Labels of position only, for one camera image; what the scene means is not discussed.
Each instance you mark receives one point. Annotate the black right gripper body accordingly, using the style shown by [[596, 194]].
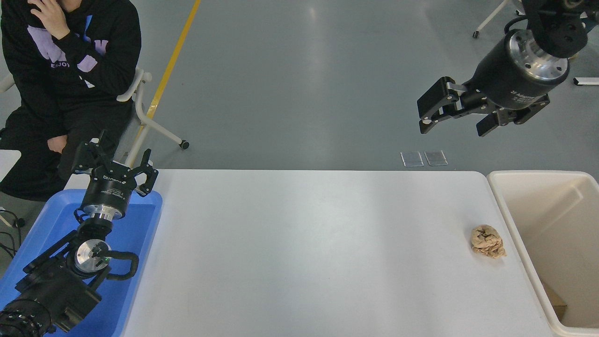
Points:
[[500, 79]]

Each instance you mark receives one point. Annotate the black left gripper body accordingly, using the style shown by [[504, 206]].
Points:
[[108, 192]]

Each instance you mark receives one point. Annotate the tan paper ball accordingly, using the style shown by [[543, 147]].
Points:
[[487, 242]]

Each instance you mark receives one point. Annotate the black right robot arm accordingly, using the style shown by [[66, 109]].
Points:
[[559, 28]]

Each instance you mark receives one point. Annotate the person's left forearm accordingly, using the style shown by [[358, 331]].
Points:
[[77, 47]]

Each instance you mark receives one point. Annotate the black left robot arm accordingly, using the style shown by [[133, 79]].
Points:
[[51, 290]]

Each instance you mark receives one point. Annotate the person's right hand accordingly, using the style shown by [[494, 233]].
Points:
[[57, 144]]

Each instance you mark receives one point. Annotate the person's left hand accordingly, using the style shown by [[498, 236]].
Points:
[[49, 16]]

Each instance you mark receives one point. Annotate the blue plastic tray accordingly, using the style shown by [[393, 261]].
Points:
[[135, 234]]

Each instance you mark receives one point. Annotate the person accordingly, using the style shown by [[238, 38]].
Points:
[[56, 103]]

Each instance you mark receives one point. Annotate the clear floor plate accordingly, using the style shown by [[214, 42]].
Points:
[[436, 158], [412, 159]]

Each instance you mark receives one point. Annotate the white chair with casters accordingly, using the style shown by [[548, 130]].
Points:
[[489, 18], [140, 117]]

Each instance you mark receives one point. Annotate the small white side table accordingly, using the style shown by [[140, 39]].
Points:
[[7, 164]]

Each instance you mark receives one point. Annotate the white floor bar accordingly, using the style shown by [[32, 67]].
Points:
[[587, 81]]

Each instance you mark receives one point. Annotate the large pale plastic bin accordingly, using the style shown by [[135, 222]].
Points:
[[538, 210]]

